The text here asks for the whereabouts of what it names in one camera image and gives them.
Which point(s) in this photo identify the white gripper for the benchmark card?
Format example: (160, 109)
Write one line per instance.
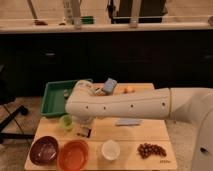
(79, 123)

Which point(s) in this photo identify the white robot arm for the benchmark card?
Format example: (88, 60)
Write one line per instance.
(191, 105)

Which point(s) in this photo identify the orange bowl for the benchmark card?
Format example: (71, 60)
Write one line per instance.
(73, 156)

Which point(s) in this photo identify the purple bowl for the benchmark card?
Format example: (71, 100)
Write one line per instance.
(44, 150)

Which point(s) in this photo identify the green plastic cup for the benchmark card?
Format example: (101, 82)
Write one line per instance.
(65, 122)

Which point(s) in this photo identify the small metal clip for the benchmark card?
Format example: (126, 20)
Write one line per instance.
(66, 94)

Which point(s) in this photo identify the green plastic tray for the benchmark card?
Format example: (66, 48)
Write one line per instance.
(53, 102)

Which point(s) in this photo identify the blue folded cloth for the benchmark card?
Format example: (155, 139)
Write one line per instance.
(128, 122)

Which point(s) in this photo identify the blue sponge block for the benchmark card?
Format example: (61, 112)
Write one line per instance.
(109, 86)

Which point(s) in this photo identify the bunch of dark grapes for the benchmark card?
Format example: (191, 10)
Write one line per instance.
(145, 150)

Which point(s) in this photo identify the black office chair base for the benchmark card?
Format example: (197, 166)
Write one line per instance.
(5, 98)

